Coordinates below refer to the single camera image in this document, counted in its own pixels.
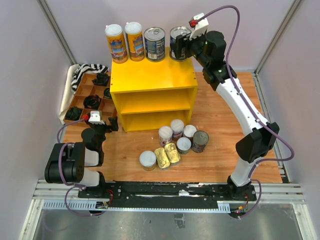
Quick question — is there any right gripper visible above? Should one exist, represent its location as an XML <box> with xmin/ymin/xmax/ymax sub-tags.
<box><xmin>171</xmin><ymin>29</ymin><xmax>210</xmax><ymax>68</ymax></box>

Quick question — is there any yellow shelf cabinet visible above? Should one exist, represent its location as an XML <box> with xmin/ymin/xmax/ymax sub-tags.
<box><xmin>110</xmin><ymin>47</ymin><xmax>198</xmax><ymax>132</ymax></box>

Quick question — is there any blue yellow can white lid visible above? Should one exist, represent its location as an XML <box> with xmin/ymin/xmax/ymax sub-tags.
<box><xmin>124</xmin><ymin>22</ymin><xmax>145</xmax><ymax>62</ymax></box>

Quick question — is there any red white can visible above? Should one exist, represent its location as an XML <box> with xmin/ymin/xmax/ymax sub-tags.
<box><xmin>170</xmin><ymin>119</ymin><xmax>185</xmax><ymax>141</ymax></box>
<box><xmin>158</xmin><ymin>125</ymin><xmax>173</xmax><ymax>147</ymax></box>

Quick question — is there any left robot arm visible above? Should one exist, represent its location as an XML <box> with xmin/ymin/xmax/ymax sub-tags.
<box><xmin>44</xmin><ymin>111</ymin><xmax>119</xmax><ymax>198</ymax></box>

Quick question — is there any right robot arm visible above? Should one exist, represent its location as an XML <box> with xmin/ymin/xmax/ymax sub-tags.
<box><xmin>170</xmin><ymin>31</ymin><xmax>280</xmax><ymax>200</ymax></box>

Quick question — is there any rolled green belt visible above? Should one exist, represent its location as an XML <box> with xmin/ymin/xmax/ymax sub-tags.
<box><xmin>103</xmin><ymin>87</ymin><xmax>112</xmax><ymax>99</ymax></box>

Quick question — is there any rolled black belt middle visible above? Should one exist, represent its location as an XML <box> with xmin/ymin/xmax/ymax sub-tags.
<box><xmin>83</xmin><ymin>95</ymin><xmax>102</xmax><ymax>110</ymax></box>

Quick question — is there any rolled black belt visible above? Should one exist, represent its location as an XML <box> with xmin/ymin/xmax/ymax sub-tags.
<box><xmin>83</xmin><ymin>95</ymin><xmax>102</xmax><ymax>110</ymax></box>
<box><xmin>92</xmin><ymin>72</ymin><xmax>110</xmax><ymax>87</ymax></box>

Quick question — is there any wooden divided tray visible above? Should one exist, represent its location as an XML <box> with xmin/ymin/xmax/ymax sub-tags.
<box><xmin>63</xmin><ymin>72</ymin><xmax>117</xmax><ymax>124</ymax></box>

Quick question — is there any rolled dark belt bottom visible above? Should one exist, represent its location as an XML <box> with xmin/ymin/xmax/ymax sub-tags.
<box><xmin>65</xmin><ymin>106</ymin><xmax>83</xmax><ymax>121</ymax></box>

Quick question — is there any rolled black belt top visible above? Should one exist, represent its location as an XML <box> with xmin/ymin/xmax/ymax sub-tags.
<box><xmin>92</xmin><ymin>72</ymin><xmax>110</xmax><ymax>87</ymax></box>

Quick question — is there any striped cloth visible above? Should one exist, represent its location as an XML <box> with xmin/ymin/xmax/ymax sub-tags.
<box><xmin>71</xmin><ymin>63</ymin><xmax>110</xmax><ymax>94</ymax></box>

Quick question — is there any gold rectangular tin left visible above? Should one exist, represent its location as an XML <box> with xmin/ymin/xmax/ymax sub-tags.
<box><xmin>154</xmin><ymin>147</ymin><xmax>171</xmax><ymax>170</ymax></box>

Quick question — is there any gold rectangular tin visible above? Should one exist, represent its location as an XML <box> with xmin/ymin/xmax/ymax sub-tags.
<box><xmin>154</xmin><ymin>147</ymin><xmax>171</xmax><ymax>170</ymax></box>
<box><xmin>164</xmin><ymin>142</ymin><xmax>181</xmax><ymax>165</ymax></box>

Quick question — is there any gold rectangular tin right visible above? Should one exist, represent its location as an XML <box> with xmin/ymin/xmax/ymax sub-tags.
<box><xmin>164</xmin><ymin>142</ymin><xmax>181</xmax><ymax>165</ymax></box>

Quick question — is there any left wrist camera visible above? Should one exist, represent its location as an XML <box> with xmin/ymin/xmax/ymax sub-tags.
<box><xmin>83</xmin><ymin>110</ymin><xmax>106</xmax><ymax>125</ymax></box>

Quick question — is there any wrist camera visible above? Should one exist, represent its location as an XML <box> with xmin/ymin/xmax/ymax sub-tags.
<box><xmin>83</xmin><ymin>110</ymin><xmax>106</xmax><ymax>125</ymax></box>
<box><xmin>189</xmin><ymin>12</ymin><xmax>209</xmax><ymax>40</ymax></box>

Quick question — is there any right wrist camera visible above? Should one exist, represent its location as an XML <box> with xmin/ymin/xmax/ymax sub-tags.
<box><xmin>189</xmin><ymin>12</ymin><xmax>209</xmax><ymax>40</ymax></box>

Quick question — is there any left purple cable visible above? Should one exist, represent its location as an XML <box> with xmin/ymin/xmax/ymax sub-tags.
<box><xmin>56</xmin><ymin>118</ymin><xmax>108</xmax><ymax>217</ymax></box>

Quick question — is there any purple cable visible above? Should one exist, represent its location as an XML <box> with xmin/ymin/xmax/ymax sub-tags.
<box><xmin>56</xmin><ymin>118</ymin><xmax>108</xmax><ymax>217</ymax></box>
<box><xmin>199</xmin><ymin>5</ymin><xmax>295</xmax><ymax>221</ymax></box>

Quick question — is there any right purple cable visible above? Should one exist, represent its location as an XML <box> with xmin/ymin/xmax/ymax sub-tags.
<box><xmin>199</xmin><ymin>5</ymin><xmax>295</xmax><ymax>221</ymax></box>

